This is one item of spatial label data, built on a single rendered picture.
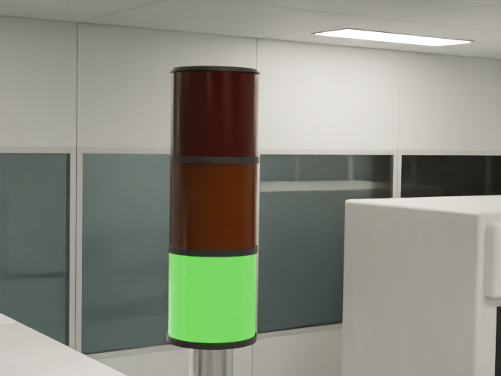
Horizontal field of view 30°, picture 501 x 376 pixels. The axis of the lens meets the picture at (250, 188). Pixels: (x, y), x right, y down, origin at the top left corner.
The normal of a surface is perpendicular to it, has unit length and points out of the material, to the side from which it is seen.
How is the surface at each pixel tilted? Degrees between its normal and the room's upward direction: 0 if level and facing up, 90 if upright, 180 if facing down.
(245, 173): 90
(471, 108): 90
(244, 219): 90
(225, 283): 90
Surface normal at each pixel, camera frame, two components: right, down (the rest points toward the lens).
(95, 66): 0.55, 0.05
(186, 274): -0.56, 0.04
